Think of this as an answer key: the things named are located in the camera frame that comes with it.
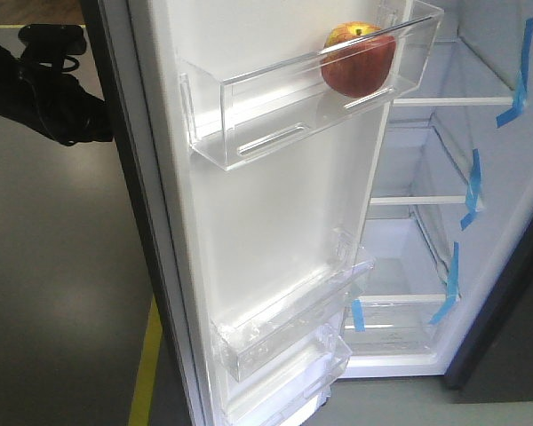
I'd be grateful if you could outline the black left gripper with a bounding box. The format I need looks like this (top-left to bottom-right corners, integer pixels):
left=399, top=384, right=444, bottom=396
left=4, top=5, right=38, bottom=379
left=0, top=23, right=114, bottom=146

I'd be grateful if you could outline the fridge door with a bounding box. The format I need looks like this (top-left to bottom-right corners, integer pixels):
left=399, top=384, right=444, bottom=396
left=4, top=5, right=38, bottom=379
left=81, top=1, right=394, bottom=425

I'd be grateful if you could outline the red yellow apple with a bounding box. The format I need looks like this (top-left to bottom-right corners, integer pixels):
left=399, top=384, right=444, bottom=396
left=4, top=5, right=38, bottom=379
left=321, top=35, right=396, bottom=99

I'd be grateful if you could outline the clear fridge crisper drawer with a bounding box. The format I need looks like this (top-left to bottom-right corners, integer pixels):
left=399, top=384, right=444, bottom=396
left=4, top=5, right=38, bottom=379
left=343, top=295, right=444, bottom=356

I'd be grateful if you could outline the dark grey fridge body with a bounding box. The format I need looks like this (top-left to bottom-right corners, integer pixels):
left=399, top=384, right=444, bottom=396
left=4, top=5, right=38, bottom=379
left=343, top=1, right=533, bottom=387

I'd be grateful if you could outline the upper clear door bin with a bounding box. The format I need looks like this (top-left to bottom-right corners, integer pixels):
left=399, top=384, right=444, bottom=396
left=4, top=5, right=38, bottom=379
left=179, top=1, right=443, bottom=170

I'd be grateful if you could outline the clear door bin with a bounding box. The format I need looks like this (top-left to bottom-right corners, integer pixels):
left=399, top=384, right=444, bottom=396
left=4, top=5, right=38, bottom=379
left=221, top=323, right=351, bottom=425
left=211, top=228, right=374, bottom=382
left=179, top=1, right=443, bottom=170

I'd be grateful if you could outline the middle clear door bin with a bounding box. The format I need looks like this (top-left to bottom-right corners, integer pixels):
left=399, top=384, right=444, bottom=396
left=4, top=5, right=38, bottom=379
left=211, top=228, right=374, bottom=382

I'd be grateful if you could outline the yellow floor tape line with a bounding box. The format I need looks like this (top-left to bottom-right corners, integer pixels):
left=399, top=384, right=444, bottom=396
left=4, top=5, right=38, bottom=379
left=127, top=297, right=163, bottom=426

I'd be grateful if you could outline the lower clear door bin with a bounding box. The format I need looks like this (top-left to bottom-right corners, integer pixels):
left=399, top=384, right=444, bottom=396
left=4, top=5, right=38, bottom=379
left=221, top=323, right=351, bottom=425

